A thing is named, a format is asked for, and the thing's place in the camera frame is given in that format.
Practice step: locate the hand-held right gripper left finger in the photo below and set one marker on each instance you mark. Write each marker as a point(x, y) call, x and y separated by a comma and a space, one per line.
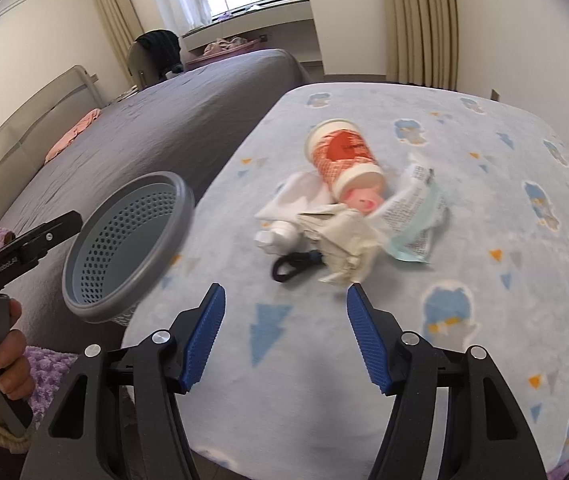
point(204, 345)

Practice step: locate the beige paper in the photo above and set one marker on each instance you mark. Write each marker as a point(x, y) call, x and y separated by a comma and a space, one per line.
point(344, 240)

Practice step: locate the white window sill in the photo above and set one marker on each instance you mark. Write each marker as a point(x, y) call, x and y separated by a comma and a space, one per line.
point(274, 25)

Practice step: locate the chair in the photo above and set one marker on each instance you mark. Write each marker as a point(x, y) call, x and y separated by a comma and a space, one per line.
point(137, 65)

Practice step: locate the purple fuzzy clothing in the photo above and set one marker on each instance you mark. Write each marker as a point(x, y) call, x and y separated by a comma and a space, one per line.
point(52, 380)

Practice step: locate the pile of clothes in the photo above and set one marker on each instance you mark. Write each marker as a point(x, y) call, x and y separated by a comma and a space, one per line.
point(224, 46)

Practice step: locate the white tissue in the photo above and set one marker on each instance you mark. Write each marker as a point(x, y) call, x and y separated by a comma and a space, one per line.
point(294, 200)

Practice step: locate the beige curtain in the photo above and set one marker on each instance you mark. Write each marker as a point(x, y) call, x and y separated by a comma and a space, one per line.
point(422, 25)
point(114, 20)

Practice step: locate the person's left hand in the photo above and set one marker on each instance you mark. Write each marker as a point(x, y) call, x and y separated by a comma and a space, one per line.
point(14, 360)

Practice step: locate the black garment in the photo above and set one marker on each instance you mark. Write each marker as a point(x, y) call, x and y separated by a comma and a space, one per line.
point(162, 50)

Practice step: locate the grey bed headboard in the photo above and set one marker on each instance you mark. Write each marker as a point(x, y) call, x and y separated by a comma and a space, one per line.
point(19, 130)

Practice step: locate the white and green mask packet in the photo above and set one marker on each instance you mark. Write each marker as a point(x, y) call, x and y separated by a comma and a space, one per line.
point(414, 210)

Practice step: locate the red and white paper cup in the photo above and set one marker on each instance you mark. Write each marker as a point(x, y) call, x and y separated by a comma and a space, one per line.
point(339, 155)

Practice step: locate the grey bed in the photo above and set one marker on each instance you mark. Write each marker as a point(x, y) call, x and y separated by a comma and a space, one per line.
point(139, 130)

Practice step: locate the grey perforated waste basket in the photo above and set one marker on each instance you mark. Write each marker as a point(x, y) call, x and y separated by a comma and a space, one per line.
point(114, 240)

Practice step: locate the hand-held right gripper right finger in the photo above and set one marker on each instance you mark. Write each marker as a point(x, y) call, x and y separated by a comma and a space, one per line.
point(369, 345)

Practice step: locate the pink basin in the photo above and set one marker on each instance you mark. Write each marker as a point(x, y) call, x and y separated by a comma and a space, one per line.
point(224, 57)

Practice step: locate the pink cloth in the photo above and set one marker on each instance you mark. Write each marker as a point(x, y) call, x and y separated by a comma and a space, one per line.
point(72, 135)

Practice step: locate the light blue printed blanket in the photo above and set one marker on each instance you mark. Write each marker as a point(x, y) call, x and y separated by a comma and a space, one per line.
point(314, 385)

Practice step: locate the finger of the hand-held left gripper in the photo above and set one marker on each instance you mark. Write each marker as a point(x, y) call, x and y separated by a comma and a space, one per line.
point(49, 234)

